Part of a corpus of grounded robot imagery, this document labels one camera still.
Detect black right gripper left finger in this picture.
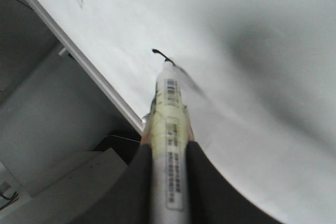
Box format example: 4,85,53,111
5,144,152,223

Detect white black whiteboard marker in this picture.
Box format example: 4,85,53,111
146,59,191,223

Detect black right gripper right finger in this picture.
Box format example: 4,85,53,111
186,141,280,223

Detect white marker tray box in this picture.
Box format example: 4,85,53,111
24,148,127,197

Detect white whiteboard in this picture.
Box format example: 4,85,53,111
26,0,335,223

